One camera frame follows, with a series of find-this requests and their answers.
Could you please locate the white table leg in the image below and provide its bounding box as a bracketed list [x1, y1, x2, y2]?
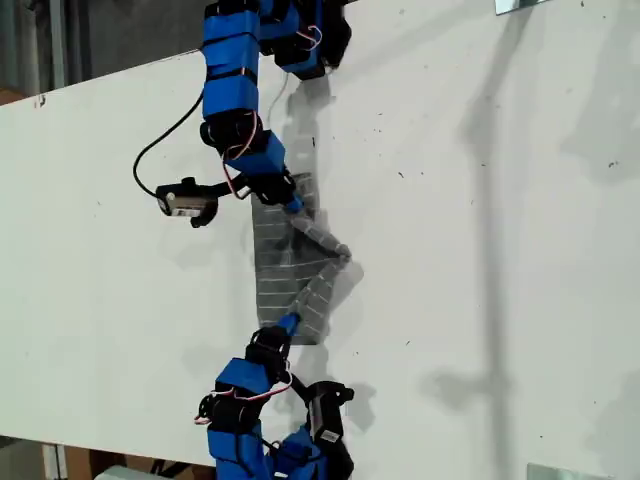
[42, 443, 69, 480]

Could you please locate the grey striped square towel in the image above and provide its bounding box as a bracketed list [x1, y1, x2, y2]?
[249, 171, 366, 347]

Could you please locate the black camera cable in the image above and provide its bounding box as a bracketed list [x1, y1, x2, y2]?
[132, 92, 206, 199]

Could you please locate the white box below table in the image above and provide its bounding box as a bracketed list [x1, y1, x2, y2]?
[92, 464, 169, 480]

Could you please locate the black camera stalk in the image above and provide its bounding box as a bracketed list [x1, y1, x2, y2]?
[191, 177, 247, 229]
[288, 373, 355, 409]

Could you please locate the grey metal post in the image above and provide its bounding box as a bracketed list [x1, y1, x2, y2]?
[47, 0, 67, 92]

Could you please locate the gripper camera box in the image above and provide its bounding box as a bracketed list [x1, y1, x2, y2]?
[155, 182, 212, 219]
[305, 397, 346, 446]

